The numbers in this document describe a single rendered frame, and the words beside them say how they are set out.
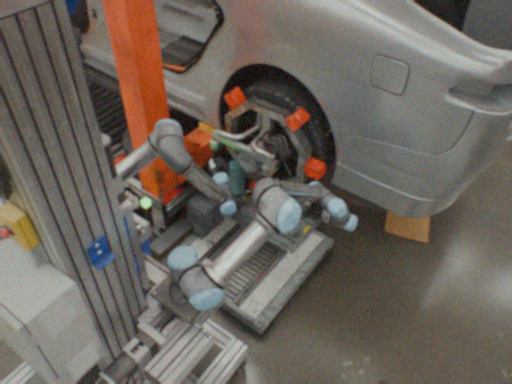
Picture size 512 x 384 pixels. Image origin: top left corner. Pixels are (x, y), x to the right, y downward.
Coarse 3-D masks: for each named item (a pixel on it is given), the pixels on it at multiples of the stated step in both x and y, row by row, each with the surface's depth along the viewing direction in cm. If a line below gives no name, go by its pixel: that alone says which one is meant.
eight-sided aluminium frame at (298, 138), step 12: (240, 108) 246; (252, 108) 240; (264, 108) 235; (276, 108) 235; (228, 120) 257; (228, 132) 263; (288, 132) 234; (300, 132) 235; (300, 144) 233; (300, 156) 238; (300, 168) 243; (288, 180) 261; (300, 180) 248
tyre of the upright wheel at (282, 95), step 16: (272, 80) 246; (288, 80) 244; (256, 96) 245; (272, 96) 238; (288, 96) 234; (304, 96) 238; (320, 112) 238; (304, 128) 237; (320, 128) 236; (320, 144) 238; (320, 160) 243; (272, 176) 275
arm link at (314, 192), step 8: (256, 184) 175; (264, 184) 172; (272, 184) 172; (280, 184) 180; (288, 184) 186; (296, 184) 191; (304, 184) 196; (312, 184) 205; (320, 184) 206; (256, 192) 172; (288, 192) 184; (296, 192) 188; (304, 192) 192; (312, 192) 196; (320, 192) 200; (328, 192) 202; (256, 200) 172; (296, 200) 193; (304, 200) 196; (312, 200) 199; (320, 200) 201
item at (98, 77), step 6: (84, 66) 410; (90, 66) 409; (84, 72) 419; (90, 72) 412; (102, 72) 402; (96, 78) 411; (102, 78) 405; (108, 78) 405; (114, 78) 395; (102, 84) 410; (108, 84) 404; (114, 84) 398; (114, 90) 403; (120, 90) 398; (168, 108) 373
